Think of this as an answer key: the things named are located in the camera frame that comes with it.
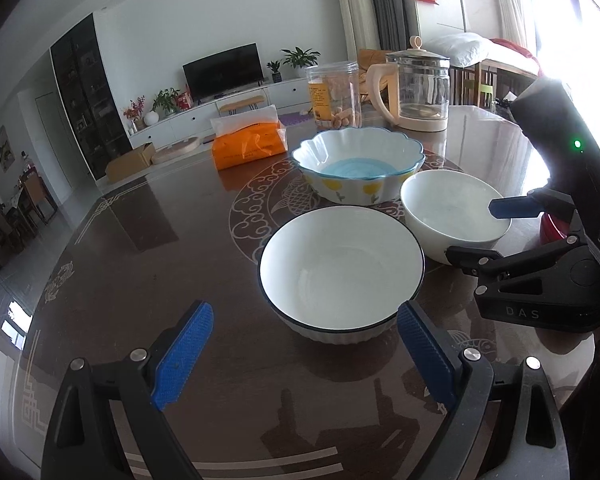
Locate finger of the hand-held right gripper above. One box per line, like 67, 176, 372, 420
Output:
489, 187, 579, 221
445, 237, 589, 281

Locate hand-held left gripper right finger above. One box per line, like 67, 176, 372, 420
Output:
396, 301, 571, 480

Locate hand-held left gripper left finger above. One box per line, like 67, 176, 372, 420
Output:
40, 301, 214, 480

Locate red flower-shaped plate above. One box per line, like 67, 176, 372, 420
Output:
540, 212, 574, 246

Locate white bowl with patterned band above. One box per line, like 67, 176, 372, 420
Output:
400, 170, 512, 266

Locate white ribbed black-rimmed bowl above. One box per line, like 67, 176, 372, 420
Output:
258, 205, 426, 345

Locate scalloped bowl with blue inside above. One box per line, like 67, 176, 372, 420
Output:
291, 126, 426, 206

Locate red cloth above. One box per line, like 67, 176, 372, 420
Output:
490, 39, 541, 79

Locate dark wooden crib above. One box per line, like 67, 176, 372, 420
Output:
450, 57, 541, 109

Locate white pillow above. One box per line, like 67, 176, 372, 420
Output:
425, 32, 493, 69

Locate cardboard box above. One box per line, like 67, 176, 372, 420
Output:
105, 142, 156, 184

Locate orange lounge chair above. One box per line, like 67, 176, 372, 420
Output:
357, 49, 388, 99

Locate beige oval floor pad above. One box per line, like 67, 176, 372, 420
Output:
151, 136, 199, 165

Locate clear plastic snack jar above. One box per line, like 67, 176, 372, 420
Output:
306, 61, 363, 130

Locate wooden dining chair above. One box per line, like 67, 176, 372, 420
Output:
17, 167, 59, 226

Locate grey curtain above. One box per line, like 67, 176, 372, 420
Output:
350, 0, 421, 54

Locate orange tissue pack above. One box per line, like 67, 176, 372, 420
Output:
210, 105, 288, 171

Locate white television cabinet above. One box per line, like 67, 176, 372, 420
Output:
127, 77, 313, 149

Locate standing air conditioner with cover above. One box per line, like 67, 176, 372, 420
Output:
334, 0, 381, 63

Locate red flowers in vase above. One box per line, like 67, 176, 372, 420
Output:
124, 96, 146, 131

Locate bushy green potted plant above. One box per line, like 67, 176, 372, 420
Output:
152, 88, 180, 115

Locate large potted green plant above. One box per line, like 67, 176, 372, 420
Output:
281, 47, 321, 80

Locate wooden stool with hairpin legs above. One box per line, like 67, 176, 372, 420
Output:
216, 95, 266, 117

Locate black glass display cabinet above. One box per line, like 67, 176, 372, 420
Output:
50, 12, 133, 181

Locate black flat television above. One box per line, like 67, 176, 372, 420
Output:
182, 43, 262, 101

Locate glass kettle with cream handle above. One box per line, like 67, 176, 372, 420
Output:
367, 36, 451, 132

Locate framed wall picture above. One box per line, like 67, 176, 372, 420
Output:
0, 126, 15, 166

